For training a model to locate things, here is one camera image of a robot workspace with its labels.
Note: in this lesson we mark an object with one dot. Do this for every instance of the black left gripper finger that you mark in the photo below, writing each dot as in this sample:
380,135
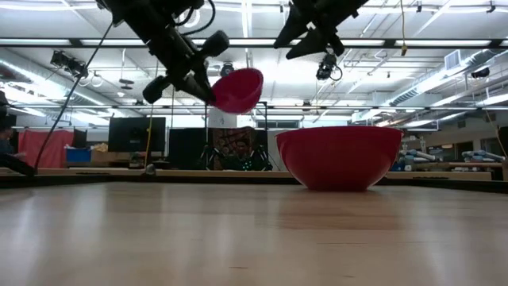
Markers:
200,88

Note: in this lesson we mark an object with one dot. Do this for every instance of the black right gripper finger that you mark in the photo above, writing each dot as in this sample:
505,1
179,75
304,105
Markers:
313,43
293,29

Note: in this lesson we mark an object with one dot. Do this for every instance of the small pink-red plastic bowl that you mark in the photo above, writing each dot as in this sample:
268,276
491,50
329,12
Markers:
240,93

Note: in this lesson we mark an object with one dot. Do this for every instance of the blue background robot arm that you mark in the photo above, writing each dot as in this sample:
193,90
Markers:
484,155
416,155

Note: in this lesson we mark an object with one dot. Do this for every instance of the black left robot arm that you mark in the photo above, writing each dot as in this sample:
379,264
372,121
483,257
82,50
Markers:
135,16

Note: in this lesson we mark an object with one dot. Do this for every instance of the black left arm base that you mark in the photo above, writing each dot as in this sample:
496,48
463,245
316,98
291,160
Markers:
16,165

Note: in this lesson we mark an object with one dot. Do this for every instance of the patterned brown board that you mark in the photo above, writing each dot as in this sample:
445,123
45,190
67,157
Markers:
230,135

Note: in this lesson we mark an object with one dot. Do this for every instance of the black panel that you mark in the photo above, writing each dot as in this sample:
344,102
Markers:
186,149

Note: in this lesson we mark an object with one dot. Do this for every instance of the person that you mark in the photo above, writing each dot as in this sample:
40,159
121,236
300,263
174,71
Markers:
6,143
240,153

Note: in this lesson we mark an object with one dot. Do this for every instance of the black computer monitor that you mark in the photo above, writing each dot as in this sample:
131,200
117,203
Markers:
137,135

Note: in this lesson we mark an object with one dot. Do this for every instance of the wooden workbench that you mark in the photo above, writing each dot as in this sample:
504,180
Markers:
222,173

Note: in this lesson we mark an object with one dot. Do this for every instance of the large red plastic bowl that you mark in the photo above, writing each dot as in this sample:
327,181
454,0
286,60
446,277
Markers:
339,159

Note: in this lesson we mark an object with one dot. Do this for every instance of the blue storage bin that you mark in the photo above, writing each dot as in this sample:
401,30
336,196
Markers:
78,155

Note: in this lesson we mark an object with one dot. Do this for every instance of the red cloth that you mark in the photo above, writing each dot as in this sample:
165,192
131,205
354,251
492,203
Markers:
43,149

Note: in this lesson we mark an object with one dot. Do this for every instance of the black hanging camera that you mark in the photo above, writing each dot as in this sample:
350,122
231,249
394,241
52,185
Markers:
327,67

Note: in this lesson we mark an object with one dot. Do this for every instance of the black table edge rail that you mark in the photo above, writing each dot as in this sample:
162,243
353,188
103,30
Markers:
158,180

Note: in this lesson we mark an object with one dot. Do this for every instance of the black rig-mounted camera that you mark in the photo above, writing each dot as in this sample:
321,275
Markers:
67,63

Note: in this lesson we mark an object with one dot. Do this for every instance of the silver air duct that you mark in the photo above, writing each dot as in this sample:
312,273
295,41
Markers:
436,81

